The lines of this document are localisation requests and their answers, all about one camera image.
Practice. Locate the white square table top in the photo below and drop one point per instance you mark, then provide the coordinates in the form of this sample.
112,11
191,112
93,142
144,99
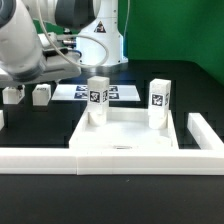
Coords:
125,128

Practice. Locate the white sheet with fiducial tags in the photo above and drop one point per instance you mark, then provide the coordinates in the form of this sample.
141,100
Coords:
72,92

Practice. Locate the white U-shaped obstacle fence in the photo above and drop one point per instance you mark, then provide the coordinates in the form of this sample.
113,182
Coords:
207,159

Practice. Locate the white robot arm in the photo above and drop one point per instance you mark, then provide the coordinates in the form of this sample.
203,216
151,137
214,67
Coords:
48,40

